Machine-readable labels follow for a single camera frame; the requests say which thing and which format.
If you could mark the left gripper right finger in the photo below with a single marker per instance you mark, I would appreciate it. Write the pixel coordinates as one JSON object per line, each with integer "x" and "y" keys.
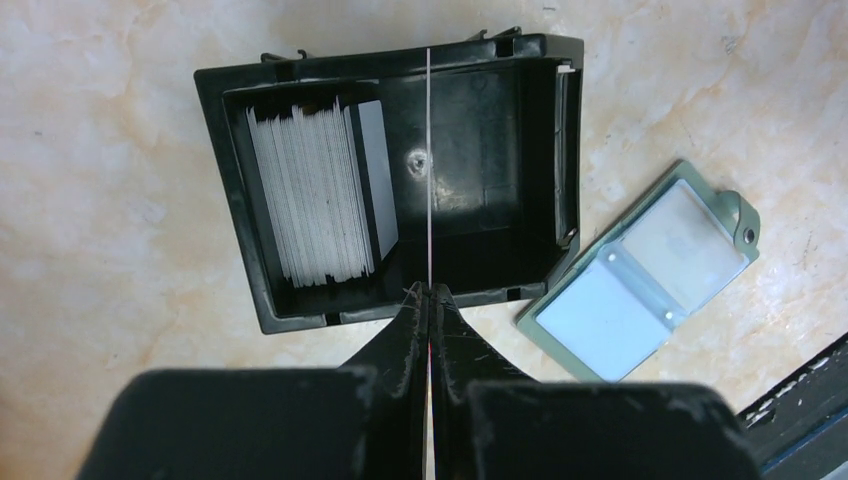
{"x": 493, "y": 421}

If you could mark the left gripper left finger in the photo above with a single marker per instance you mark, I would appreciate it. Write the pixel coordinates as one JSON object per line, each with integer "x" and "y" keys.
{"x": 364, "y": 419}

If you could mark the green card holder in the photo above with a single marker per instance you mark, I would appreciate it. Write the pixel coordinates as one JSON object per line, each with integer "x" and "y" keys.
{"x": 668, "y": 255}

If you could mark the black plastic box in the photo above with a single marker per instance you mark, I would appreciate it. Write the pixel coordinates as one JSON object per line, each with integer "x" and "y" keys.
{"x": 506, "y": 113}

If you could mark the white magnetic stripe card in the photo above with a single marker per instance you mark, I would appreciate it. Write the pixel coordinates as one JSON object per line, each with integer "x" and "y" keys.
{"x": 372, "y": 178}

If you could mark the white card in box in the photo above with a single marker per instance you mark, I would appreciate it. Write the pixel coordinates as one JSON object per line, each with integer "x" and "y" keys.
{"x": 311, "y": 180}

